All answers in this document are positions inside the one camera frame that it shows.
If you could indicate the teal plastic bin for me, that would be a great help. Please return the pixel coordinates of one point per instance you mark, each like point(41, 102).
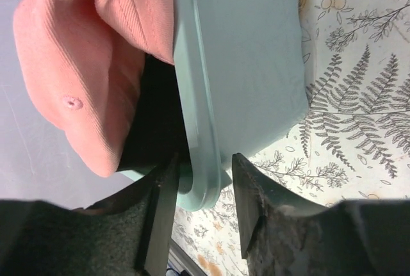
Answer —
point(240, 76)

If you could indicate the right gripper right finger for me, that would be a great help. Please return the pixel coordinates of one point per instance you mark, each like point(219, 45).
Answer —
point(281, 233)

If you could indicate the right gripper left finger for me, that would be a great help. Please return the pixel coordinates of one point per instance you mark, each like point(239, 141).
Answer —
point(131, 229)

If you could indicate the pink baseball cap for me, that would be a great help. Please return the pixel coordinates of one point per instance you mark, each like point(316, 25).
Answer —
point(82, 62)

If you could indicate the floral table mat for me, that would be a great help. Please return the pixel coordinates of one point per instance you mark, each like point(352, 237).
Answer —
point(350, 149)

